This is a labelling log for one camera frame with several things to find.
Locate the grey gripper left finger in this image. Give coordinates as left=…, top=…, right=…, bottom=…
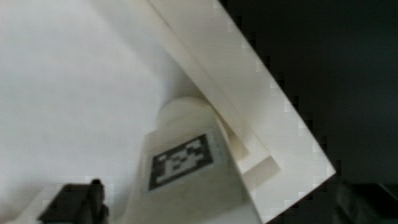
left=15, top=178, right=111, bottom=224

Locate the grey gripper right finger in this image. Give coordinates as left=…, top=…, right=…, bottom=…
left=333, top=182, right=398, bottom=224

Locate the white table leg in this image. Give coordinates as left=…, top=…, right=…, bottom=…
left=122, top=97, right=261, bottom=224

